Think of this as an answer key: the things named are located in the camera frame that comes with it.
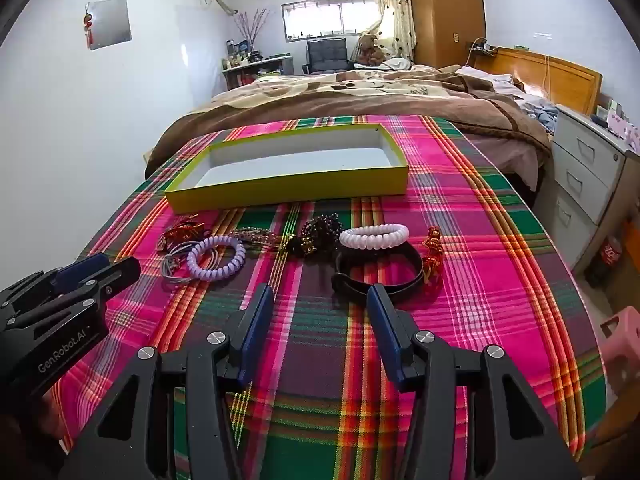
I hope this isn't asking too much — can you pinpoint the black chair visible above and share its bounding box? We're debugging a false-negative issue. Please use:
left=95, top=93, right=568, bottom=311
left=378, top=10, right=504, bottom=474
left=303, top=37, right=353, bottom=76

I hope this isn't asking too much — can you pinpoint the brown teddy bear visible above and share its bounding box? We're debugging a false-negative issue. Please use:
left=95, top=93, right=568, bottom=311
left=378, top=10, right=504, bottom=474
left=354, top=32, right=387, bottom=67

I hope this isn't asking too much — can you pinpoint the pink patterned box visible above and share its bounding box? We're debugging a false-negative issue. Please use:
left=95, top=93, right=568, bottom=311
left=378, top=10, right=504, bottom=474
left=607, top=112, right=640, bottom=153

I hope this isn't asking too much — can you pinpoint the cluttered desk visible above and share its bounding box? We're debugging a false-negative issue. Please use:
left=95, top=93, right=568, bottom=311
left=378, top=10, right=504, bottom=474
left=221, top=54, right=295, bottom=92

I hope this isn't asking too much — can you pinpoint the shiny wall panel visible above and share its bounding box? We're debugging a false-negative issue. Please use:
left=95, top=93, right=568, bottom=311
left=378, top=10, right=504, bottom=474
left=86, top=0, right=133, bottom=51

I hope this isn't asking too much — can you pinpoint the red knot ornament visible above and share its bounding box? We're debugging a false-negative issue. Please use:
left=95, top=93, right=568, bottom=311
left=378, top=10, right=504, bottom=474
left=159, top=216, right=213, bottom=251

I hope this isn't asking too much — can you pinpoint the wooden wardrobe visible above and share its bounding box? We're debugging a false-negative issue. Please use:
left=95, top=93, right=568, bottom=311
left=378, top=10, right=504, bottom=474
left=404, top=0, right=487, bottom=70

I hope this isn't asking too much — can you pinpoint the barred window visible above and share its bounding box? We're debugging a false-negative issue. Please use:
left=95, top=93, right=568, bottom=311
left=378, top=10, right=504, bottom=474
left=281, top=0, right=383, bottom=43

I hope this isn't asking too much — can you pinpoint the white spiral hair tie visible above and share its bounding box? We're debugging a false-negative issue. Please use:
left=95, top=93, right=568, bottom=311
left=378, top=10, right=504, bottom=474
left=339, top=223, right=410, bottom=250

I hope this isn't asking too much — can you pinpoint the brown beige blanket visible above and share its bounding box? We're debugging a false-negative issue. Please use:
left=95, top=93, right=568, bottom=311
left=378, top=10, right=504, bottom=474
left=145, top=65, right=553, bottom=181

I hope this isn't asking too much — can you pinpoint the pale rumpled bed linen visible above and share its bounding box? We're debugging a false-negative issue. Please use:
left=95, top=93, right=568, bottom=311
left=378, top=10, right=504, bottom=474
left=457, top=65, right=558, bottom=131

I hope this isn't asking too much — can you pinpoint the dotted curtain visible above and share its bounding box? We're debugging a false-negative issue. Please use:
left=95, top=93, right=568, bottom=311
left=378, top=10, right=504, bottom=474
left=372, top=0, right=417, bottom=63

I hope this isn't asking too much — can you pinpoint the vase of bare branches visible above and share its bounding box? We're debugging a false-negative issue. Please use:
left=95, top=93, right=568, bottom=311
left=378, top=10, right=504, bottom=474
left=234, top=8, right=271, bottom=53

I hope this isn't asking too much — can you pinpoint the red-orange beaded charm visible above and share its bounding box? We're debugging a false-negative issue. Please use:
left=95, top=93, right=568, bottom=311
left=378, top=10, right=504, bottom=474
left=421, top=226, right=446, bottom=283

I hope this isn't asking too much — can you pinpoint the pale beaded chain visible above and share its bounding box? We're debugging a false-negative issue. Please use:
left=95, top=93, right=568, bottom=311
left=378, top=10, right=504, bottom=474
left=227, top=227, right=288, bottom=253

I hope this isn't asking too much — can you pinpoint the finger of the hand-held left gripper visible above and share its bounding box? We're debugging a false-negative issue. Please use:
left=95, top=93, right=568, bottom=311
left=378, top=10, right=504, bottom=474
left=0, top=252, right=111, bottom=313
left=0, top=256, right=142, bottom=332

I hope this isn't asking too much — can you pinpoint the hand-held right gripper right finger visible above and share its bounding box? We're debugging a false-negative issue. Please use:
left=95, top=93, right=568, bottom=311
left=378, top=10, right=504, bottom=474
left=366, top=284, right=583, bottom=480

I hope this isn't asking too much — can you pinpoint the pink plastic stool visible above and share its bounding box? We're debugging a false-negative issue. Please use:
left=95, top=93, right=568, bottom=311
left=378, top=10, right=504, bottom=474
left=600, top=307, right=640, bottom=401

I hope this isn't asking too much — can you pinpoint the pink green plaid cloth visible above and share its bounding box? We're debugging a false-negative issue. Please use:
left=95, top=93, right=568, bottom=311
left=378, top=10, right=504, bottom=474
left=50, top=115, right=608, bottom=480

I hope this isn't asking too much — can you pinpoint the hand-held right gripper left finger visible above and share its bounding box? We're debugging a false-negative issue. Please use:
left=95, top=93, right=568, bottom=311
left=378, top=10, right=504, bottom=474
left=70, top=284, right=275, bottom=480

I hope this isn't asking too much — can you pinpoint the purple spiral hair tie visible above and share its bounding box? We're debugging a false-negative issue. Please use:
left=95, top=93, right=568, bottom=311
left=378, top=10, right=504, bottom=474
left=186, top=235, right=247, bottom=282

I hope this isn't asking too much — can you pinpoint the red hanging wall ornament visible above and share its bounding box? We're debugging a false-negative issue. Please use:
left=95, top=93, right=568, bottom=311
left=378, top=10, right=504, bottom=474
left=82, top=4, right=98, bottom=48

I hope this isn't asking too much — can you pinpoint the black wristband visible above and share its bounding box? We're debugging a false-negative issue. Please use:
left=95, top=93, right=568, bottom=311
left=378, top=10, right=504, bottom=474
left=331, top=240, right=426, bottom=306

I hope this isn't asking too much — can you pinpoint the red soda bottle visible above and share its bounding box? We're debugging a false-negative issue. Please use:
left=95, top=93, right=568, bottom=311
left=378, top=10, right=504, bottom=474
left=597, top=237, right=623, bottom=271

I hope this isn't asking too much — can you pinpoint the dark beaded bracelet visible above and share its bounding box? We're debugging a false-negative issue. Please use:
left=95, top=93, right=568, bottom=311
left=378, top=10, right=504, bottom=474
left=286, top=212, right=346, bottom=259

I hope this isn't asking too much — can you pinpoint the grey drawer cabinet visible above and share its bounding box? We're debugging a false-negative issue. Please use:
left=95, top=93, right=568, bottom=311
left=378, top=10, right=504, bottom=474
left=542, top=105, right=631, bottom=273

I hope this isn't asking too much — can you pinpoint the grey hair ties bundle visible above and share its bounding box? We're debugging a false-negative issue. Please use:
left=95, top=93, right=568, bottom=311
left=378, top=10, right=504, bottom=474
left=161, top=241, right=246, bottom=283

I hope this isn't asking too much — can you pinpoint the wooden headboard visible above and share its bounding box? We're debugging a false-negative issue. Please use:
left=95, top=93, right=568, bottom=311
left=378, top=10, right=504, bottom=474
left=472, top=46, right=603, bottom=116

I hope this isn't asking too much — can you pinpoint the yellow-green shallow cardboard box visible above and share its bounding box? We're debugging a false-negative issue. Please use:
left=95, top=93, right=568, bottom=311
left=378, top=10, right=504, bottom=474
left=165, top=122, right=410, bottom=214

